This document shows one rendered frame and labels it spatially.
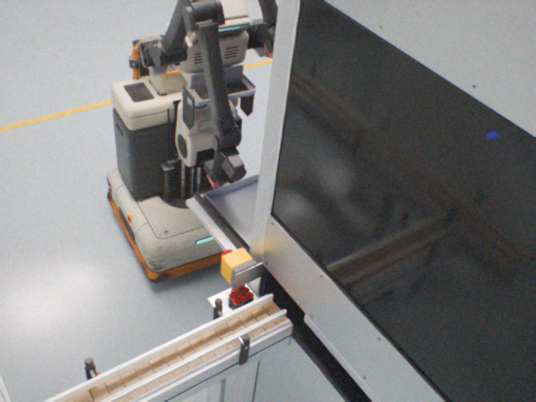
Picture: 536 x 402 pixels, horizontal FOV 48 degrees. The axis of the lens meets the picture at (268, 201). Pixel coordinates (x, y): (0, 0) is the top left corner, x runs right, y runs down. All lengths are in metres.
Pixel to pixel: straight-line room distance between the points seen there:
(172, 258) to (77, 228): 0.66
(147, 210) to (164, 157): 0.27
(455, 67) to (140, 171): 2.05
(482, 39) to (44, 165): 3.03
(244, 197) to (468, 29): 1.28
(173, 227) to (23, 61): 2.23
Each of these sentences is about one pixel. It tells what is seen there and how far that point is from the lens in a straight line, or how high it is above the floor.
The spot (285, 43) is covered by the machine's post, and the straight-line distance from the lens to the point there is 1.29.
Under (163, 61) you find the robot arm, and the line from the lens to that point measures 2.10.
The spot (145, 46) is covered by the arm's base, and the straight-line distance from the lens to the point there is 2.24.
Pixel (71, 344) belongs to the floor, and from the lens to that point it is 2.79.
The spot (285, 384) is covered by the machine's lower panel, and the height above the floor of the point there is 0.65.
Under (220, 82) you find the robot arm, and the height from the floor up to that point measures 1.33.
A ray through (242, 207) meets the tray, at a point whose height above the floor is 0.88.
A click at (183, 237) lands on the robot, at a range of 2.78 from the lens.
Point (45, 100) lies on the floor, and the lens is 4.22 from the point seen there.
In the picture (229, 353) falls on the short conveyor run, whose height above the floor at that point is 0.93.
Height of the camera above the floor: 2.26
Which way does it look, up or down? 42 degrees down
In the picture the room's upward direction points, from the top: 8 degrees clockwise
